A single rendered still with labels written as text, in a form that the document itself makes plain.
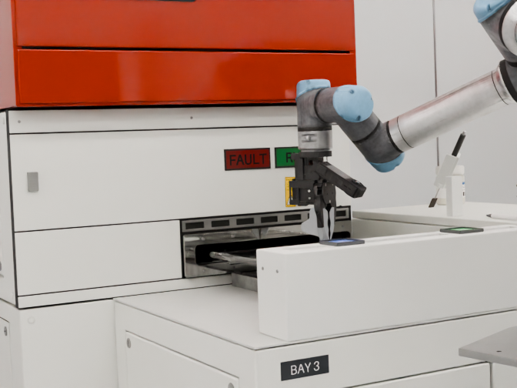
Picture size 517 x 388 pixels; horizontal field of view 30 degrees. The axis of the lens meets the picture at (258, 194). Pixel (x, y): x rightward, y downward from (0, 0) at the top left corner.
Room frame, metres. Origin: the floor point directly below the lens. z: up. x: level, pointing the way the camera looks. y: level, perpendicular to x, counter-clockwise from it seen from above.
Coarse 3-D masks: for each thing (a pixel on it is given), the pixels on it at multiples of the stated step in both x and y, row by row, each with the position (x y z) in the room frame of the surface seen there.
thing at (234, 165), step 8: (232, 152) 2.17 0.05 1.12; (240, 152) 2.18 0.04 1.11; (248, 152) 2.19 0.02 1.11; (256, 152) 2.20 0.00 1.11; (264, 152) 2.21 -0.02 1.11; (232, 160) 2.17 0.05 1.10; (240, 160) 2.18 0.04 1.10; (248, 160) 2.19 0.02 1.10; (256, 160) 2.20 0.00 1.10; (264, 160) 2.20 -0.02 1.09; (232, 168) 2.17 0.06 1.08; (240, 168) 2.17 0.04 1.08
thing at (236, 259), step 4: (212, 252) 2.09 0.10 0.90; (216, 252) 2.08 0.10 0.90; (212, 256) 2.08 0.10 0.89; (216, 256) 2.07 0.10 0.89; (220, 256) 2.05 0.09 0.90; (224, 256) 2.03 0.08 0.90; (228, 256) 2.02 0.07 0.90; (232, 256) 2.00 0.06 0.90; (236, 256) 1.99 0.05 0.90; (240, 256) 1.98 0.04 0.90; (228, 260) 2.02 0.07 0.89; (232, 260) 2.00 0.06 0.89; (236, 260) 1.98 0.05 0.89; (240, 260) 1.97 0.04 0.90; (244, 260) 1.95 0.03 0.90; (248, 260) 1.94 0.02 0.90; (252, 260) 1.92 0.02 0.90; (256, 260) 1.91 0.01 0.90; (248, 264) 1.94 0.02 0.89; (252, 264) 1.92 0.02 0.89; (256, 264) 1.91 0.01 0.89
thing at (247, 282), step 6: (234, 276) 2.12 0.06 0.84; (240, 276) 2.10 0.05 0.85; (246, 276) 2.07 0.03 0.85; (252, 276) 2.05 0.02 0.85; (234, 282) 2.12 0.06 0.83; (240, 282) 2.10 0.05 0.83; (246, 282) 2.07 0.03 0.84; (252, 282) 2.05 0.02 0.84; (246, 288) 2.07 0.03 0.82; (252, 288) 2.05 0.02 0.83
